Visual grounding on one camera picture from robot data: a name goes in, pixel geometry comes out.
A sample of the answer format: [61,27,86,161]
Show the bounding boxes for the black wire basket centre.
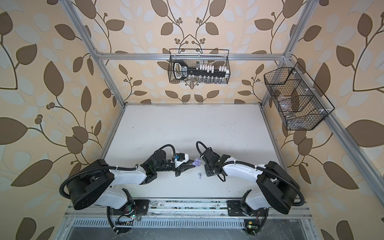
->
[168,48,231,85]

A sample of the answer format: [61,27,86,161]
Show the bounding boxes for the black wire basket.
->
[264,63,335,131]
[168,48,231,85]

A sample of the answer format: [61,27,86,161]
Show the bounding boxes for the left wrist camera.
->
[175,153,189,164]

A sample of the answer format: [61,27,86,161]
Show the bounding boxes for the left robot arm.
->
[59,145,195,214]

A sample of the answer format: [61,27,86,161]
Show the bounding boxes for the purple round charging case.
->
[193,158,202,167]

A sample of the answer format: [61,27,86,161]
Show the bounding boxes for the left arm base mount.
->
[109,199,150,216]

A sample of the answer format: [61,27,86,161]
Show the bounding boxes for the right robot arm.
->
[196,141,306,216]

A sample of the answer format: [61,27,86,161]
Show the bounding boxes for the black wire basket right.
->
[264,63,335,131]

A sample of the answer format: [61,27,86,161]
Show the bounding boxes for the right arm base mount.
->
[227,200,267,218]

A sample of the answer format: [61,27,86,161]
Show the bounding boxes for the black tool with white bits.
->
[168,60,231,82]

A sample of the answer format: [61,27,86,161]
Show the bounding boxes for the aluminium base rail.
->
[65,198,312,219]

